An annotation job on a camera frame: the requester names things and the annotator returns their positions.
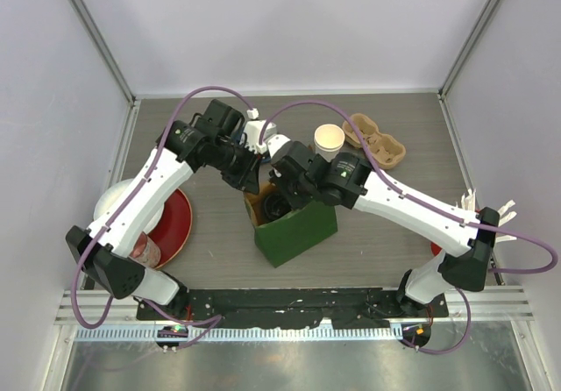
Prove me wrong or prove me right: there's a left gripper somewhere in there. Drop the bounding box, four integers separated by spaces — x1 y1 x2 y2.
213 139 265 196

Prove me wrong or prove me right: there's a stack of white paper cups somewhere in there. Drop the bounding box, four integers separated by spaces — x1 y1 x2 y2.
314 124 345 161

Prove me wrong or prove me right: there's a green paper bag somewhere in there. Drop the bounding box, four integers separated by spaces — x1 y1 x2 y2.
244 183 338 267

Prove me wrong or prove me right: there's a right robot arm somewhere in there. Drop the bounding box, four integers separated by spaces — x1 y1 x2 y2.
266 135 499 316

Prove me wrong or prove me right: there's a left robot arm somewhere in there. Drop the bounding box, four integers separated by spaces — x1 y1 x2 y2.
66 99 260 320

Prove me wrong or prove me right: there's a stack of cardboard cup carriers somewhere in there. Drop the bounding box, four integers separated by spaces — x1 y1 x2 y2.
350 113 406 170

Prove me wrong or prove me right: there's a red plate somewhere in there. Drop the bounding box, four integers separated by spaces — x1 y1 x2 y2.
148 189 193 269

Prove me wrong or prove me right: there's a white bowl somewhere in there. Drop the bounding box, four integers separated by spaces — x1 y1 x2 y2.
93 179 165 234

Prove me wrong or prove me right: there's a pink patterned cup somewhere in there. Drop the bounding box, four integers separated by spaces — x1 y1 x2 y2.
130 232 161 268

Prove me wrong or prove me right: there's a red cup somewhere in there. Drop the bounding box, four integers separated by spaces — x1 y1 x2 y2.
430 242 443 256

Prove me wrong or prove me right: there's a paper wrapped straw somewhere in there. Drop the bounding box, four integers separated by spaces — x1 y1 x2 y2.
495 230 518 243
460 188 477 212
498 200 517 226

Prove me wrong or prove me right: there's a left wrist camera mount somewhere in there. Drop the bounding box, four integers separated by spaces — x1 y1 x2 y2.
240 108 278 155

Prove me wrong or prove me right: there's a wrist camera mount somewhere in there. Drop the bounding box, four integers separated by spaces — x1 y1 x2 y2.
266 134 290 158
240 108 278 155

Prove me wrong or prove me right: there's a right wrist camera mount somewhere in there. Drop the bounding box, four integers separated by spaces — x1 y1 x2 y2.
266 134 290 158

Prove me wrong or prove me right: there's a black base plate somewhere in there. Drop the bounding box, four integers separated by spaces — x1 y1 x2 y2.
162 288 449 330

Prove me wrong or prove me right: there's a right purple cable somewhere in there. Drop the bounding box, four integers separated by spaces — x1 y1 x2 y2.
258 99 560 356

